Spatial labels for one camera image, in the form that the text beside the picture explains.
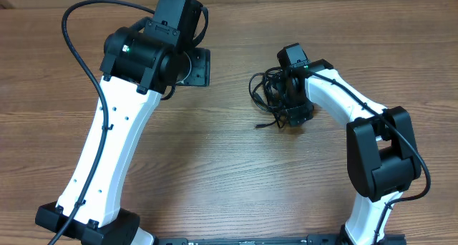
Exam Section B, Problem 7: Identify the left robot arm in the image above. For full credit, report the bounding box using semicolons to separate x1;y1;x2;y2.
35;0;210;244

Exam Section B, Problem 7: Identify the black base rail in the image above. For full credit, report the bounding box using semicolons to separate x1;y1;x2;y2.
153;233;407;245

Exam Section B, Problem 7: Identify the black USB cable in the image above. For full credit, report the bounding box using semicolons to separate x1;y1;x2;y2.
248;66;291;130

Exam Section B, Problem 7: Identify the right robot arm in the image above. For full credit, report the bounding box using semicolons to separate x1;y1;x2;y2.
277;43;427;244

